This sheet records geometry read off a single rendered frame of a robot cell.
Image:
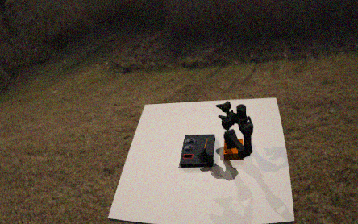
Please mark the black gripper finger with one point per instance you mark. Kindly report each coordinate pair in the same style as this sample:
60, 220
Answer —
220, 106
222, 117

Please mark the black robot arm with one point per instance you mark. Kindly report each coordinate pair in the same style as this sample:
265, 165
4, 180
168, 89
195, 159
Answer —
245, 127

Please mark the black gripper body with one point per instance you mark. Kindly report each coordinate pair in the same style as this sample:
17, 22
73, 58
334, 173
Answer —
226, 108

